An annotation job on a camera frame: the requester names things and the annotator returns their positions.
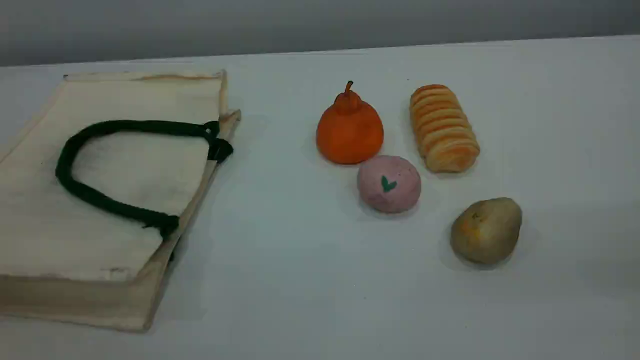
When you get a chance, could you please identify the white canvas handbag green handles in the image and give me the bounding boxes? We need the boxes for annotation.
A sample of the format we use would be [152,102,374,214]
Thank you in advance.
[0,69,242,333]

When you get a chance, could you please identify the orange pear-shaped toy fruit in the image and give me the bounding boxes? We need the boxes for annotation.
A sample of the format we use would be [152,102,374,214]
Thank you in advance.
[315,80,385,165]

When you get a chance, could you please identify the pink round bun green leaf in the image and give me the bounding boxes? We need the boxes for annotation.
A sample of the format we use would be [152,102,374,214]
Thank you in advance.
[356,154,422,215]

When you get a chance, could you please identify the striped orange bread roll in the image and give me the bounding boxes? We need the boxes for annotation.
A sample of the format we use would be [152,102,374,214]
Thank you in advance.
[409,83,481,174]

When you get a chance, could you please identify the yellow-brown toy mango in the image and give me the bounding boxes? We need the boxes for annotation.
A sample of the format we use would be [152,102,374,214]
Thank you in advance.
[450,196,524,266]

